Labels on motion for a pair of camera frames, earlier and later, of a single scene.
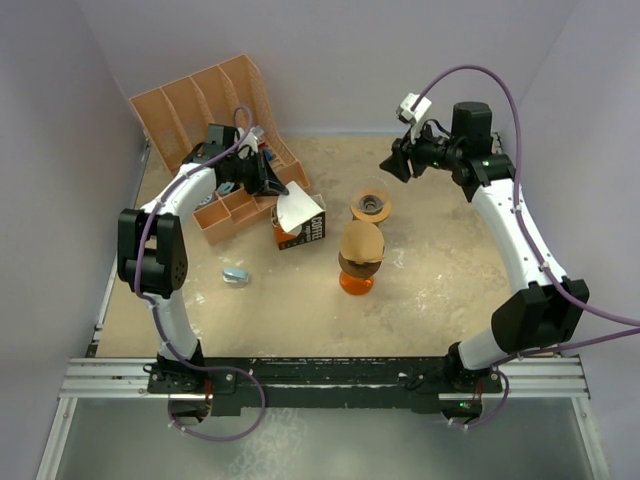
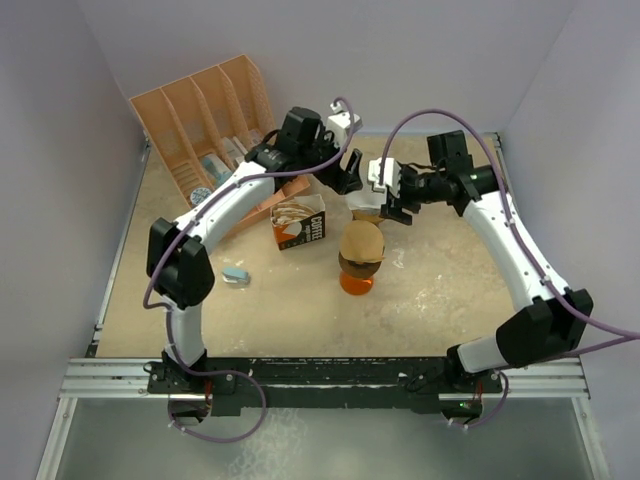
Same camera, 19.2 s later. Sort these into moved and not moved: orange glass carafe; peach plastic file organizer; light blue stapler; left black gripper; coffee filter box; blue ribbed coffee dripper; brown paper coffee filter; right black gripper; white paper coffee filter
Moved: right black gripper; left black gripper; white paper coffee filter
Not moved: light blue stapler; blue ribbed coffee dripper; brown paper coffee filter; coffee filter box; peach plastic file organizer; orange glass carafe
